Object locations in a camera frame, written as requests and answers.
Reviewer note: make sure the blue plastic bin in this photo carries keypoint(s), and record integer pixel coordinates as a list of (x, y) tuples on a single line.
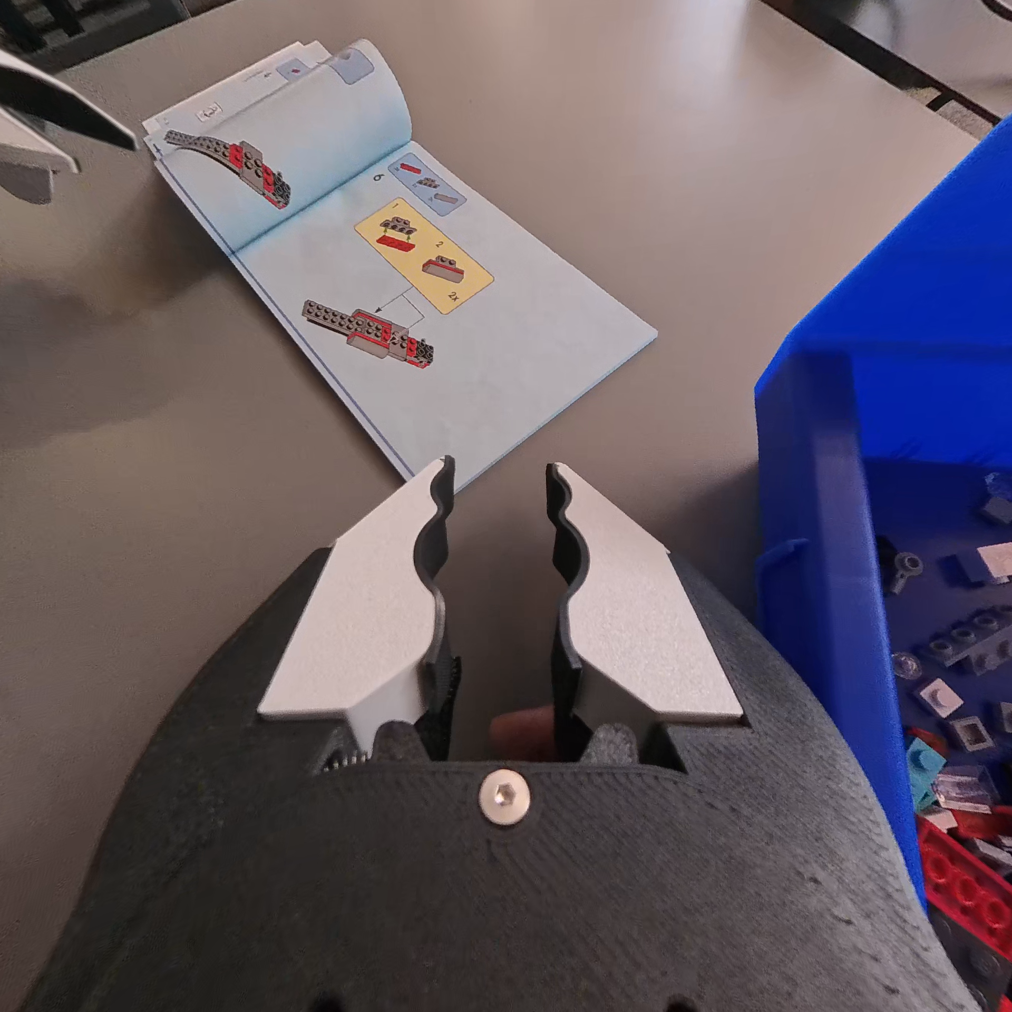
[(830, 514)]

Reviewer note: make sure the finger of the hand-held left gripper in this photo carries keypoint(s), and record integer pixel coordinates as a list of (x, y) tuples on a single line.
[(31, 158), (55, 103)]

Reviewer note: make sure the pile of toy bricks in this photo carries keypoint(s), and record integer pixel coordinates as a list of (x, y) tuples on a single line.
[(964, 711)]

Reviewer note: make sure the grey desk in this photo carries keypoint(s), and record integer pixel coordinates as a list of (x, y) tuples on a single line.
[(158, 474)]

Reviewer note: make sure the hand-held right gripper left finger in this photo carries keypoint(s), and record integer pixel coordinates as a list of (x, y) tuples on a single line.
[(356, 624)]

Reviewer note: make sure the pale blue instruction booklet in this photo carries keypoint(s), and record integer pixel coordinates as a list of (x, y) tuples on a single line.
[(474, 316)]

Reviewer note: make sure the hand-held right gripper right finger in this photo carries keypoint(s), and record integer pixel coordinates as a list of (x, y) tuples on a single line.
[(640, 632)]

